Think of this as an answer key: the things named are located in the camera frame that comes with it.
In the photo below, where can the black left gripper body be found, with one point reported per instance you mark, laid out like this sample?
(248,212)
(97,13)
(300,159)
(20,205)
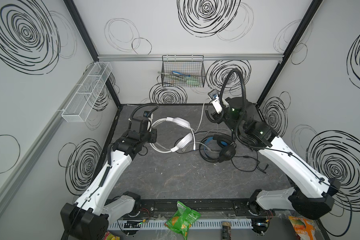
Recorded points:
(152,135)

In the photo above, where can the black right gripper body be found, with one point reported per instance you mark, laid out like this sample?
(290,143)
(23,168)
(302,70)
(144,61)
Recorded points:
(213,117)

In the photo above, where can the white headphones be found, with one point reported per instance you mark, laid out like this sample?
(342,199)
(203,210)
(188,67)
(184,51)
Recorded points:
(178,127)

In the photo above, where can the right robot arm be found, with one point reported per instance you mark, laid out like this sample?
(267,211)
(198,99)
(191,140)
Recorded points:
(312,195)

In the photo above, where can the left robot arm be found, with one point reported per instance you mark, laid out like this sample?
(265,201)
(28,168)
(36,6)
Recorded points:
(89,217)

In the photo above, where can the black blue headphones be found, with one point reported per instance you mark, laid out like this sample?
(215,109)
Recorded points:
(217,147)

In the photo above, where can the green snack bag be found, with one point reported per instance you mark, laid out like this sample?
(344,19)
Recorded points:
(182,220)

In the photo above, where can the colourful snack packet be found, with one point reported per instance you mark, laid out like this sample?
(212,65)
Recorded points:
(110,236)

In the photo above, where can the dark can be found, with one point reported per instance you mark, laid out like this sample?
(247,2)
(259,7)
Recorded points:
(226,231)

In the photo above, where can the orange snack bag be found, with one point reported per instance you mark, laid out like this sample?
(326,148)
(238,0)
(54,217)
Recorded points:
(304,229)

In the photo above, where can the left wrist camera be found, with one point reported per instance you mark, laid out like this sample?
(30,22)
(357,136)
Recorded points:
(149,116)

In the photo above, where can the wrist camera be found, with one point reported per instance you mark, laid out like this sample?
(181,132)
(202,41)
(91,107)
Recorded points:
(215,100)
(149,116)

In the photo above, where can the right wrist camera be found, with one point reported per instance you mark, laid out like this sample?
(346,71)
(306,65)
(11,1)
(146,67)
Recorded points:
(215,100)

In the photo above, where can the clear wall shelf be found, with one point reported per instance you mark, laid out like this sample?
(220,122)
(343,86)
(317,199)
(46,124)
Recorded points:
(85,97)

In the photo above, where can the black wire basket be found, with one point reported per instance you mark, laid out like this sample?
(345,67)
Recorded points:
(185,74)

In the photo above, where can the aluminium wall rail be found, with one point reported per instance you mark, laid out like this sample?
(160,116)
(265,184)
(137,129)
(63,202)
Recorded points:
(191,57)

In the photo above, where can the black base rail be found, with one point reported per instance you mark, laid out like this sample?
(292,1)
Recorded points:
(195,205)

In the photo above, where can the white slotted cable duct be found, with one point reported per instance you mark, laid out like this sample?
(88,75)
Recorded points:
(201,224)

